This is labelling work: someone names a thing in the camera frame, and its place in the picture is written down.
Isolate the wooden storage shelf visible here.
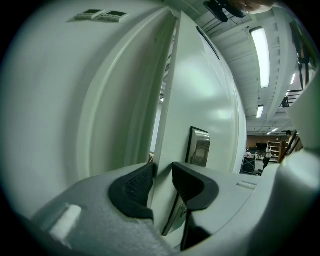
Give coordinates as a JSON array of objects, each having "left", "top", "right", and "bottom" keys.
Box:
[{"left": 269, "top": 140, "right": 283, "bottom": 164}]

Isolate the white wall control panel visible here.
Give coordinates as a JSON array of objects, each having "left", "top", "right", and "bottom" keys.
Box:
[
  {"left": 74, "top": 9, "right": 105, "bottom": 21},
  {"left": 97, "top": 9, "right": 130, "bottom": 24}
]

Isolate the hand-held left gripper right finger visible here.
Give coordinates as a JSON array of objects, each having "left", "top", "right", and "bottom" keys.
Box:
[{"left": 171, "top": 149, "right": 320, "bottom": 256}]

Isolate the silver door lock plate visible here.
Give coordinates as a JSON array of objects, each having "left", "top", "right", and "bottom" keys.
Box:
[{"left": 184, "top": 126, "right": 211, "bottom": 168}]

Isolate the black fabric cart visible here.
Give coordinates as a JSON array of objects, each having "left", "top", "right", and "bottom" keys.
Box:
[{"left": 239, "top": 149, "right": 257, "bottom": 175}]

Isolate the metal door edge latch plate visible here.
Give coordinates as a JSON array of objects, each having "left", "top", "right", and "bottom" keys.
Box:
[{"left": 161, "top": 193, "right": 188, "bottom": 237}]

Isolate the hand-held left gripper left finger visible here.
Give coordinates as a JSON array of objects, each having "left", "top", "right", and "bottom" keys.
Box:
[{"left": 31, "top": 161, "right": 181, "bottom": 256}]

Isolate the black head-worn camera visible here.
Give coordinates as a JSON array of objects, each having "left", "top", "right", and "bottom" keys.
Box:
[{"left": 203, "top": 0, "right": 250, "bottom": 24}]

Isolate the black hanging cable bundle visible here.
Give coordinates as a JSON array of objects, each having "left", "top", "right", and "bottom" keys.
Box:
[{"left": 289, "top": 21, "right": 312, "bottom": 91}]

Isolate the long ceiling light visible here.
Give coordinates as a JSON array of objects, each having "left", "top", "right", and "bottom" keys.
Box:
[{"left": 249, "top": 26, "right": 271, "bottom": 89}]

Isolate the white door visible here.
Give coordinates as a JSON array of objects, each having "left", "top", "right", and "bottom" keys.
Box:
[{"left": 152, "top": 10, "right": 248, "bottom": 238}]

